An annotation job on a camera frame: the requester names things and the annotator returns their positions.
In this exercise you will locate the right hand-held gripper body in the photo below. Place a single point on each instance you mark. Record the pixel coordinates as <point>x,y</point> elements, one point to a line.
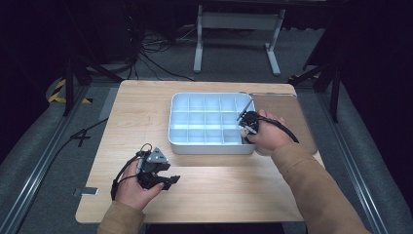
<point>250,123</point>

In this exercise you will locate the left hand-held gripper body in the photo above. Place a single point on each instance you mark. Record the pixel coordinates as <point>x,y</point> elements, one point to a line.
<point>152,165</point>

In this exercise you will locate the white divided storage box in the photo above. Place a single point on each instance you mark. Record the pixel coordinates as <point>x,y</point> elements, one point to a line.
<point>207,148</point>

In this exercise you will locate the person's right hand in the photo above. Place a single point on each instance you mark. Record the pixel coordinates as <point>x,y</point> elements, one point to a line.
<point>271,135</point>

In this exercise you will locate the person's left hand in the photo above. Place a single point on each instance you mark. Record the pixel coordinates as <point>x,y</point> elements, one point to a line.
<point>133,191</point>

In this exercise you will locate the grey table edge clip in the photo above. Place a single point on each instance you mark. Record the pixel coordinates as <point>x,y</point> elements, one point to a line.
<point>86,191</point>

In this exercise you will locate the black metal stand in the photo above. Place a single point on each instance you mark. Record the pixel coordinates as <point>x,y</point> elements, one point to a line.
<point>334,94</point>
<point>68,87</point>

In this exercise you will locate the yellow black hazard tape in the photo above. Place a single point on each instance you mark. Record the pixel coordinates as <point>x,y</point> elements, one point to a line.
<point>55,96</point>

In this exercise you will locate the white metal desk frame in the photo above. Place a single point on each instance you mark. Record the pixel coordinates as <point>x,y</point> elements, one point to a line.
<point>238,21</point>

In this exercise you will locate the aluminium floor rail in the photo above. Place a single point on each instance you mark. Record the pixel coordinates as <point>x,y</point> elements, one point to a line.
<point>354,156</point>
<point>35,169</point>

